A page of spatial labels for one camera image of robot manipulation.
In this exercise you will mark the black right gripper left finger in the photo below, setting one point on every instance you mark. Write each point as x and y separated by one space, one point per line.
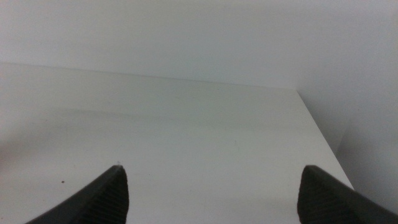
105 202

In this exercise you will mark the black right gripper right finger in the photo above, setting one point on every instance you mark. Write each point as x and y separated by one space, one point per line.
326 205

